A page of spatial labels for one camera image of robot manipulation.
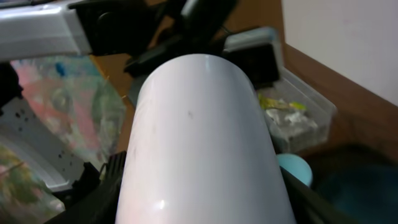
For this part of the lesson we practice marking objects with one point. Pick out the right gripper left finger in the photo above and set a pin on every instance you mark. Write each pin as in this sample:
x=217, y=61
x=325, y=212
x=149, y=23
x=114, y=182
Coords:
x=93, y=198

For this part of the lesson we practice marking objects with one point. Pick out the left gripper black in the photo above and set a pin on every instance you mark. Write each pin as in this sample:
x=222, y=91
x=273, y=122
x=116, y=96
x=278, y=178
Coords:
x=152, y=34

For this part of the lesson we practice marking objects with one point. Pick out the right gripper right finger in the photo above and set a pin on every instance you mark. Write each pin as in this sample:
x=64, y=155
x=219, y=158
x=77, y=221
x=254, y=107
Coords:
x=308, y=206

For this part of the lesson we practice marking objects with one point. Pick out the white paper waste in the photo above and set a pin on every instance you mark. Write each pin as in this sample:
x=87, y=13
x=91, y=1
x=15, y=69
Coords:
x=289, y=123

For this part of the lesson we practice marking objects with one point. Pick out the yellow green snack wrapper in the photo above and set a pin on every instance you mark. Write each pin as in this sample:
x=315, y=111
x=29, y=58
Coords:
x=269, y=103

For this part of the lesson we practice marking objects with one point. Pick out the pink plastic cup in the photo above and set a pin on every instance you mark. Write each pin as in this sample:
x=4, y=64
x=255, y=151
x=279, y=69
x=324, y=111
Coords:
x=200, y=150

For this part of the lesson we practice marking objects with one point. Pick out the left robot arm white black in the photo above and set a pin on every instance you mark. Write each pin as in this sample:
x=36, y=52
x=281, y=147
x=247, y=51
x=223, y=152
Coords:
x=41, y=28

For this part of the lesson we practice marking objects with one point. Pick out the clear plastic waste bin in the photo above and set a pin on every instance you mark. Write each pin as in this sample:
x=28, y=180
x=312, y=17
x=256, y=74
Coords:
x=291, y=88

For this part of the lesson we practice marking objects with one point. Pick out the light blue plastic cup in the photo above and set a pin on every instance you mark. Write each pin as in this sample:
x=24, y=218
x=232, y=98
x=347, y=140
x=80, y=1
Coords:
x=296, y=166

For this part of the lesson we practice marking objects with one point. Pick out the dark blue plate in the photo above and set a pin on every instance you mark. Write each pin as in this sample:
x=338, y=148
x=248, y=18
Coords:
x=358, y=181

